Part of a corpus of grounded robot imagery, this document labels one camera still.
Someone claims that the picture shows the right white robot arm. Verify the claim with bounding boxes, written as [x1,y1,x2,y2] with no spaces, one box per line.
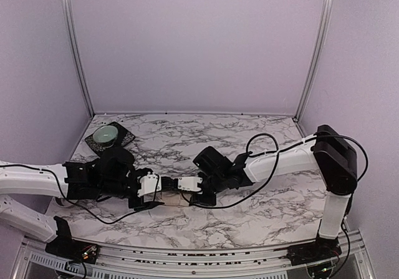
[186,125,362,241]

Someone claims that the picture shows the front aluminium rail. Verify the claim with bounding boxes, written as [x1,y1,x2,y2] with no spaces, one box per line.
[11,230,376,278]

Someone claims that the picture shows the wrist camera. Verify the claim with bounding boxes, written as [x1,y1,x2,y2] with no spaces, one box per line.
[177,176,203,193]
[137,174,175,197]

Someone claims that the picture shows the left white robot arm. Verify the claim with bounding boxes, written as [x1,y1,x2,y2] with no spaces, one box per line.
[1,147,162,243]

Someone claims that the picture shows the right aluminium frame post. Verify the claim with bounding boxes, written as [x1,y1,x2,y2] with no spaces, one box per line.
[294,0,334,123]

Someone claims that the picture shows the left aluminium frame post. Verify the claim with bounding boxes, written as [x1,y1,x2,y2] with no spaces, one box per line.
[61,0,95,119]

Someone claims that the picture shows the steel cup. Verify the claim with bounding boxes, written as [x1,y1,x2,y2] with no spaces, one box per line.
[55,198,76,208]

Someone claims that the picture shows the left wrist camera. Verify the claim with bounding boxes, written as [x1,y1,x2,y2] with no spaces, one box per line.
[137,174,175,197]

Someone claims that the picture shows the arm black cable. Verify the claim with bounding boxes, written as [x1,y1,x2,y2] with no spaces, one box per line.
[0,163,156,224]
[186,134,368,210]

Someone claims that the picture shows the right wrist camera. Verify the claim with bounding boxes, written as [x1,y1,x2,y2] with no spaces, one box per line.
[177,176,203,193]

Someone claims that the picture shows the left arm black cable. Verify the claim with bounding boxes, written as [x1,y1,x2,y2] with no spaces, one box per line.
[0,163,156,224]

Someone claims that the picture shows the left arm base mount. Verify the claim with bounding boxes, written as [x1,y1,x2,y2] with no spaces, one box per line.
[45,216,100,264]

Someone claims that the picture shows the aluminium frame post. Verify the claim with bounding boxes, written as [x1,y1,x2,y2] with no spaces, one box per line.
[61,0,95,119]
[294,0,334,123]

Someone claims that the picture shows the beige folding umbrella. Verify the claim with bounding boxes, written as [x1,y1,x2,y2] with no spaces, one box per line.
[156,192,189,207]

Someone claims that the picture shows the green bowl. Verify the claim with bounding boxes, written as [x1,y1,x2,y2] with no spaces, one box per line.
[93,125,118,144]

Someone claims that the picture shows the black patterned mat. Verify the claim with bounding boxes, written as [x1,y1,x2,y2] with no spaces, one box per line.
[85,122,135,156]

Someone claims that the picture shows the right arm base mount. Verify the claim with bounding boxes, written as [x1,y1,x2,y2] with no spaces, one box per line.
[286,232,342,266]

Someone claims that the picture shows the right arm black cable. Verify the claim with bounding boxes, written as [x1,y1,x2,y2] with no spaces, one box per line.
[186,134,368,210]

